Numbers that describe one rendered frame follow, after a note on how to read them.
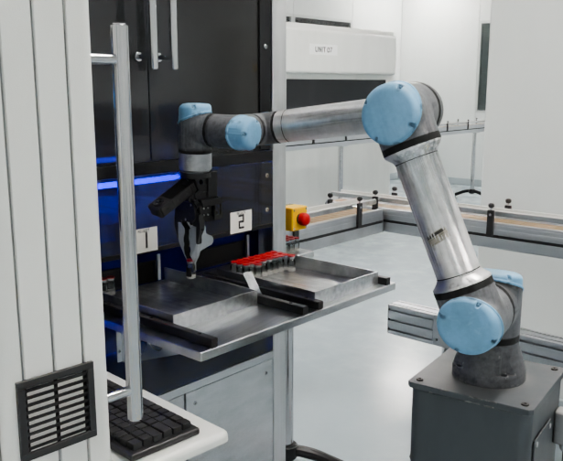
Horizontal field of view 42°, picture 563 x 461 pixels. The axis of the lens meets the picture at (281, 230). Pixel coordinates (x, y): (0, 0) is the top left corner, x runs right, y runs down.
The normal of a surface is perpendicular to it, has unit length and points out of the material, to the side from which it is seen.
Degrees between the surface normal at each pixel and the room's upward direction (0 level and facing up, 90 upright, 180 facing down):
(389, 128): 83
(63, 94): 90
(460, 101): 90
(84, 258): 90
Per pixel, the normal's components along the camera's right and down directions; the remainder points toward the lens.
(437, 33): -0.66, 0.15
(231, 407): 0.75, 0.13
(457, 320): -0.44, 0.29
